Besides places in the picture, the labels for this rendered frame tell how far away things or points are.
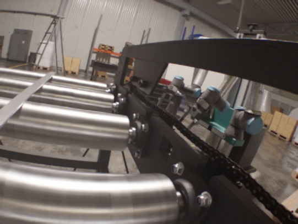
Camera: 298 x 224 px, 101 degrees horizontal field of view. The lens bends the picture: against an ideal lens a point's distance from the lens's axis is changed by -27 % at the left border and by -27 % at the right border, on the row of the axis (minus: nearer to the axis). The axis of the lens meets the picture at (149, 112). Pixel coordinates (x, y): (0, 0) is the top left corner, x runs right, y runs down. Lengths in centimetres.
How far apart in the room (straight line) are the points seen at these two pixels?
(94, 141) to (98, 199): 27
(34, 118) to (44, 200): 29
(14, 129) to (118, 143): 30
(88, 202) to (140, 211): 7
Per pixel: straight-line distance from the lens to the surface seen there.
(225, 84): 136
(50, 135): 48
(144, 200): 25
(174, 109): 431
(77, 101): 74
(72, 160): 129
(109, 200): 23
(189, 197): 31
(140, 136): 52
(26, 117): 49
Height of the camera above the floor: 107
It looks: 14 degrees down
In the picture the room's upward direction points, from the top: 15 degrees clockwise
